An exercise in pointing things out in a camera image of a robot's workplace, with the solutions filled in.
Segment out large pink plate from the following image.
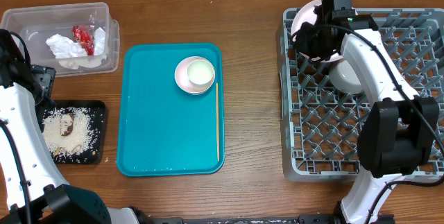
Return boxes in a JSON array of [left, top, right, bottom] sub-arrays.
[[291, 0, 342, 62]]

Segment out white tissue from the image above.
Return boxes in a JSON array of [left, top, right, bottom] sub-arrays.
[[46, 28, 105, 69]]

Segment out grey bowl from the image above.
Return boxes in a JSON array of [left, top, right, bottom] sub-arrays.
[[329, 59, 362, 94]]

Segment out food scraps rice pile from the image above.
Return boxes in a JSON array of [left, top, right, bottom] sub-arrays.
[[42, 107, 101, 157]]

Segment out red snack wrapper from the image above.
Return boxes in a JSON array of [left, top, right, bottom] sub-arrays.
[[71, 25, 94, 55]]

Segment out black rectangular tray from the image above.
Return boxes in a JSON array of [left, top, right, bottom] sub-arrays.
[[37, 100, 108, 164]]

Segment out wooden chopstick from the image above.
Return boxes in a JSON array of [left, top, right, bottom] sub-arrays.
[[215, 83, 220, 162]]

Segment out white cup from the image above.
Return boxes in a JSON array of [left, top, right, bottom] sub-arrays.
[[187, 59, 215, 88]]

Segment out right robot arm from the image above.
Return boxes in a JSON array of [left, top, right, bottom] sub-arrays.
[[291, 12, 443, 223]]

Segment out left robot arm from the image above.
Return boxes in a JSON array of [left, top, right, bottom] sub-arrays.
[[1, 29, 142, 224]]

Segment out grey dishwasher rack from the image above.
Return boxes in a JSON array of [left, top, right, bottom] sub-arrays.
[[277, 8, 443, 182]]

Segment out clear plastic storage bin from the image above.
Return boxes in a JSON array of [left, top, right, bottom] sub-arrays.
[[1, 2, 120, 77]]

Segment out teal serving tray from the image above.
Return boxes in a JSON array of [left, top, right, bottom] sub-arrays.
[[117, 42, 225, 177]]

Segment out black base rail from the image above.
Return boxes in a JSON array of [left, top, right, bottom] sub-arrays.
[[138, 213, 396, 224]]

